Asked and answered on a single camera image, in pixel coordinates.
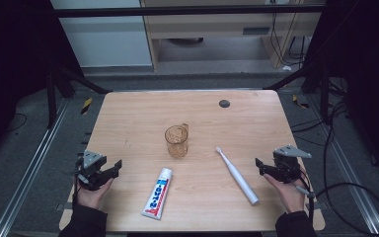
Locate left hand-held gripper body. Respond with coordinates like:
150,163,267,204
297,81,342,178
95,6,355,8
75,149,108,193

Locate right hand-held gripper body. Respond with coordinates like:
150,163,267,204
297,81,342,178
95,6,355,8
272,144,313,185

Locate white electric toothbrush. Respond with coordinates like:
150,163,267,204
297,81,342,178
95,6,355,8
215,146,261,206

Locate white toothpaste tube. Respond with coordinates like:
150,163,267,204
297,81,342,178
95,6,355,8
140,167,174,221

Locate amber transparent cup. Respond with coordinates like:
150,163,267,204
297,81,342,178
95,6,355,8
164,122,190,160

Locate person's left hand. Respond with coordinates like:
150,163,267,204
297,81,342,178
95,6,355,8
75,178,114,210

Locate person's right hand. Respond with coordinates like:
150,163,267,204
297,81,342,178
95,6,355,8
263,173,307,214

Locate grey tape strip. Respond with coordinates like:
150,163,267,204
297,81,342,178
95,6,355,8
55,200,73,212
312,200,329,211

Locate yellow black striped tape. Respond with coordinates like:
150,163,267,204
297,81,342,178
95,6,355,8
291,94,311,110
80,97,94,116

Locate black metal stand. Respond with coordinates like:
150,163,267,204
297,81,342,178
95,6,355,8
44,64,111,130
264,61,333,122

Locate white cabinet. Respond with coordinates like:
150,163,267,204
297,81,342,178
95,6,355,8
50,0,154,69

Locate light wooden desk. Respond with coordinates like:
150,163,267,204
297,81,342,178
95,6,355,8
140,0,323,71

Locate left hand-held gripper cable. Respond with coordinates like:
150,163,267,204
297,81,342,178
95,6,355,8
71,171,81,207

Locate hand-held gripper cable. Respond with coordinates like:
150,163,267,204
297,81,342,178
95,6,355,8
71,171,81,207
294,168,316,225

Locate black looped floor cable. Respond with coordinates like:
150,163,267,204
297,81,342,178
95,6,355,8
315,108,379,237

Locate right hand-held gripper cable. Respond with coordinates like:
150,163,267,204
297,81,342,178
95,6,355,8
294,168,316,225

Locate aluminium floor rail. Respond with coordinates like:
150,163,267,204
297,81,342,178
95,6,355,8
0,98,71,237
305,94,379,237

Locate thin black floor cable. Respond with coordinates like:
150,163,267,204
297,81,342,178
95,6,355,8
7,112,29,133

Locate black hanging desk cables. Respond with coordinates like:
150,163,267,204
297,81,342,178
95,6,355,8
268,12,308,67

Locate black horizontal frame bar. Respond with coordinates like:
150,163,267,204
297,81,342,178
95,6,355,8
53,4,328,19

